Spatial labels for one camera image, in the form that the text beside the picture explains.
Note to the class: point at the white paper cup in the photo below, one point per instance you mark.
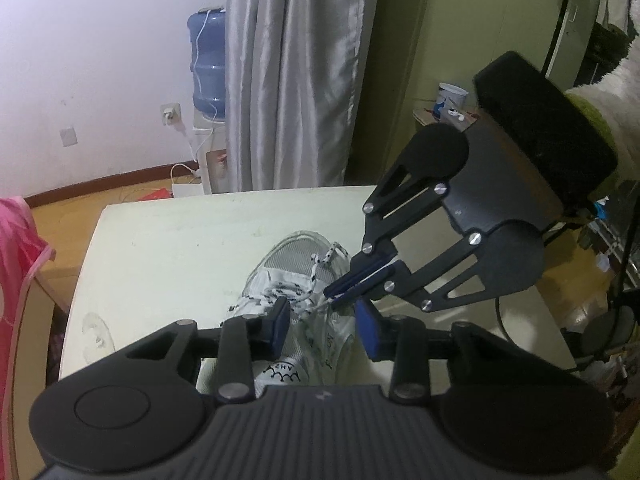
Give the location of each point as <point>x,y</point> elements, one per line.
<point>449,103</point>

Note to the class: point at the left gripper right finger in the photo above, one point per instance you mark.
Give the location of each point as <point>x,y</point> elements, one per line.
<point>401,340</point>

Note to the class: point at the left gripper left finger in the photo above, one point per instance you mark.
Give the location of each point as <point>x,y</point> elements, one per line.
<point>242,341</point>

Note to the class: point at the white black speckled shoelace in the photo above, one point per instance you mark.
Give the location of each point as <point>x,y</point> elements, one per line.
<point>298,268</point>

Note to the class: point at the grey curtain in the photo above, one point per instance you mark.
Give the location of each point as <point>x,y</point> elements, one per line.
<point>294,73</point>

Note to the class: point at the cluttered side table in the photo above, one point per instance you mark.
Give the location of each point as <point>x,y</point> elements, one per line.
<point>423,116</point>

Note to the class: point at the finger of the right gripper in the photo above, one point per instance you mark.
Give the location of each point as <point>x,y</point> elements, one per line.
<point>368,261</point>
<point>386,281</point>

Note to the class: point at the white water dispenser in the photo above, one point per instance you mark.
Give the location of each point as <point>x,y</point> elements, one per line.
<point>211,137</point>

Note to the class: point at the white wall switch plate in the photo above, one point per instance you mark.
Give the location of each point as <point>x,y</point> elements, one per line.
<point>68,137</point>

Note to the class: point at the red gift box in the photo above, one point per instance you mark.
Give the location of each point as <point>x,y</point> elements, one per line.
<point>159,194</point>

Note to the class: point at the grey office chair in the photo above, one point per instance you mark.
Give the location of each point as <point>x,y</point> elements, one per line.
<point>609,331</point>

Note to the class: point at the blue water bottle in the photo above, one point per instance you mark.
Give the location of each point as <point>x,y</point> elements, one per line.
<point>207,31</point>

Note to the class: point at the white mint sneaker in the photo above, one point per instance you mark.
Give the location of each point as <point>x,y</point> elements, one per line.
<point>319,341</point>

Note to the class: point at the black tracker box green light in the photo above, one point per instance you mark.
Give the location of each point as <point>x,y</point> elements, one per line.
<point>568,151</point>

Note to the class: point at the white wall socket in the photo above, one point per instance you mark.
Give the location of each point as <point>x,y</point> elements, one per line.
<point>170,114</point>

